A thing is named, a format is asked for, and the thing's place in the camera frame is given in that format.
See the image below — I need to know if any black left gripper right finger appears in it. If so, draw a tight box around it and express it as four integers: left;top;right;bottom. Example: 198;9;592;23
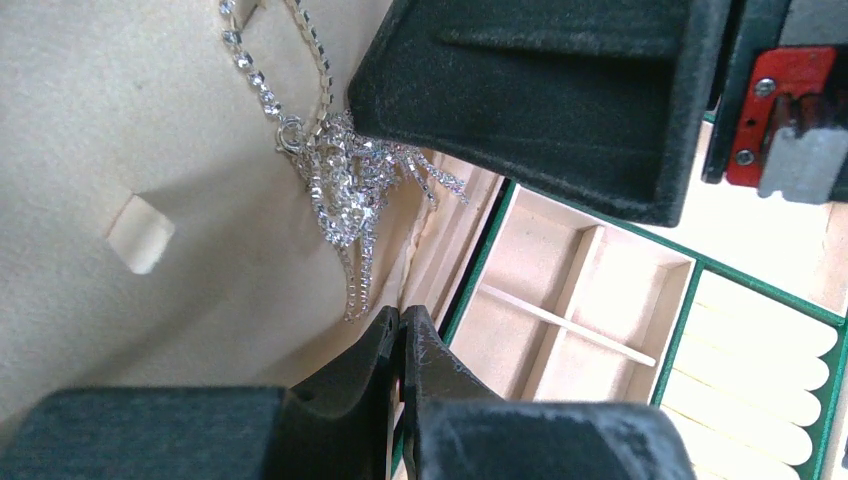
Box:
401;306;695;479

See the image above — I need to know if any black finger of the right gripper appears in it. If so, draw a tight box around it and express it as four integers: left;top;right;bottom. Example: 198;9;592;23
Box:
347;1;730;227

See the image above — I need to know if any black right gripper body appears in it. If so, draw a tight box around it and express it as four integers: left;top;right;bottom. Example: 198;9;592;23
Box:
702;1;847;204

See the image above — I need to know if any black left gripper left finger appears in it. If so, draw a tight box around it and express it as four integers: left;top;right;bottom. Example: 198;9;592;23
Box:
1;307;400;479

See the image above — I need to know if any silver necklace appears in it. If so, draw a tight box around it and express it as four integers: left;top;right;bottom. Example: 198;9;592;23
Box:
218;0;470;325

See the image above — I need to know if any green jewelry box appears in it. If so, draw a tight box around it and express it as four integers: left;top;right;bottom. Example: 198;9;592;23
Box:
1;1;847;479

